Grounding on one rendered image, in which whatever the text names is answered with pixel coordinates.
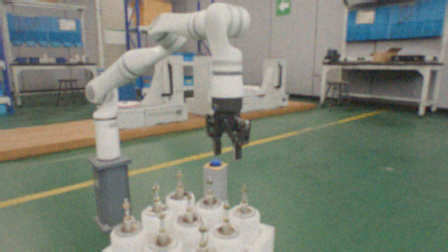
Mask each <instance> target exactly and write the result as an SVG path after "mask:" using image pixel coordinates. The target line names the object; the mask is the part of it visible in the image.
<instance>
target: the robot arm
mask: <svg viewBox="0 0 448 252"><path fill-rule="evenodd" d="M249 25H250V17H249V13H248V12H247V11H246V10H245V9H244V8H243V7H239V6H235V5H226V4H222V3H214V4H212V5H210V6H209V7H208V9H207V10H202V11H199V12H194V13H191V14H176V13H162V14H160V15H159V16H157V17H156V18H154V21H152V23H151V25H150V26H149V28H148V35H149V36H150V37H151V39H153V41H155V42H156V43H157V44H158V46H156V47H153V48H148V49H134V50H130V51H128V52H126V53H125V54H124V55H122V57H121V58H119V60H117V62H115V63H114V64H113V65H112V66H110V67H109V69H107V70H106V71H104V73H103V74H101V75H99V77H96V78H95V79H93V80H91V82H89V84H88V85H87V86H86V98H88V101H91V102H92V103H103V105H102V106H101V108H100V109H99V110H98V111H96V112H95V113H94V114H93V121H94V127H95V142H96V149H97V156H98V161H100V162H113V161H116V160H118V159H120V158H121V154H120V145H119V136H118V119H117V114H118V89H117V87H121V86H123V85H125V84H129V83H130V82H132V81H134V80H136V79H137V78H139V76H142V74H143V73H145V72H146V71H147V70H149V69H150V67H152V66H153V65H155V64H156V63H158V62H160V61H161V60H162V59H165V58H166V57H167V56H169V55H171V54H173V53H174V52H175V51H177V50H179V48H181V47H182V46H183V45H184V44H185V42H186V40H188V39H190V40H207V39H208V42H209V48H210V51H211V53H212V74H213V75H212V86H211V89H212V110H214V113H209V114H206V116H205V117H206V135H207V137H210V138H212V141H213V152H214V155H216V156H217V155H220V154H221V152H222V141H221V140H220V139H221V138H222V135H223V132H225V133H228V137H229V138H231V141H232V143H233V146H234V147H233V155H232V160H233V162H235V163H236V162H238V161H240V160H241V158H242V146H244V145H247V144H248V143H249V141H250V127H251V121H250V120H244V119H242V117H241V115H240V112H241V110H242V101H243V95H254V96H255V95H260V88H259V87H258V86H243V82H242V52H241V51H239V49H237V48H233V47H231V45H230V44H229V42H228V38H240V37H241V36H242V35H244V34H245V33H247V30H249ZM211 127H212V132H211ZM235 131H236V133H233V132H235ZM244 137H245V140H244ZM236 138H237V140H238V141H236Z"/></svg>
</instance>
